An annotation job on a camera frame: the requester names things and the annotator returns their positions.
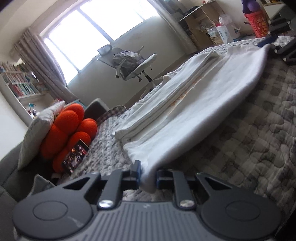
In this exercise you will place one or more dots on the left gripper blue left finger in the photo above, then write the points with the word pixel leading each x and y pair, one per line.
pixel 116 183

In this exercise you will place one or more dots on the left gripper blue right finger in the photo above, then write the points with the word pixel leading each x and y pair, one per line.
pixel 176 182

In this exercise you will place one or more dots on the white printed t-shirt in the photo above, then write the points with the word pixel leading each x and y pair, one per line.
pixel 188 105

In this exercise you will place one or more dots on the red bucket with purple toy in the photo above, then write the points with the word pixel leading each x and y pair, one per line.
pixel 256 17

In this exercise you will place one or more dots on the smartphone showing video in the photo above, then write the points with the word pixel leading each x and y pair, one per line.
pixel 75 156

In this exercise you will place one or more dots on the white cardboard box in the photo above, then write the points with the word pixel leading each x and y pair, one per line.
pixel 229 33

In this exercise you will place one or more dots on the orange flower cushion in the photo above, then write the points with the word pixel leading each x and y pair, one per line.
pixel 68 128

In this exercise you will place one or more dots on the wooden shelf unit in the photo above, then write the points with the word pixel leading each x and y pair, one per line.
pixel 198 23

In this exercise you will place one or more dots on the grey checked quilt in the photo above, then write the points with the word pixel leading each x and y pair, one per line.
pixel 253 148

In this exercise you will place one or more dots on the white pillow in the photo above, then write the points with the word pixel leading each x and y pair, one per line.
pixel 36 132

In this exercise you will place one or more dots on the dark grey sofa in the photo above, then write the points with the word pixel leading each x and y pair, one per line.
pixel 16 184

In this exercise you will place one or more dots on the grey right curtain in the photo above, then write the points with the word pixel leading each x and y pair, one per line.
pixel 183 39

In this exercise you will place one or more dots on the grey curtain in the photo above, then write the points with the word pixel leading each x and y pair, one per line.
pixel 183 39
pixel 40 60

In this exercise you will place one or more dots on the grey backpack on chair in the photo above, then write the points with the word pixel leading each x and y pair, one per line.
pixel 131 59

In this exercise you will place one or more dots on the white bookshelf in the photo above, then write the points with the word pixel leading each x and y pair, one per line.
pixel 23 91

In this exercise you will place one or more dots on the grey office chair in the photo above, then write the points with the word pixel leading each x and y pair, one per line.
pixel 106 54

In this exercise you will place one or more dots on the grey left curtain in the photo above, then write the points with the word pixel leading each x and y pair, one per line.
pixel 40 60

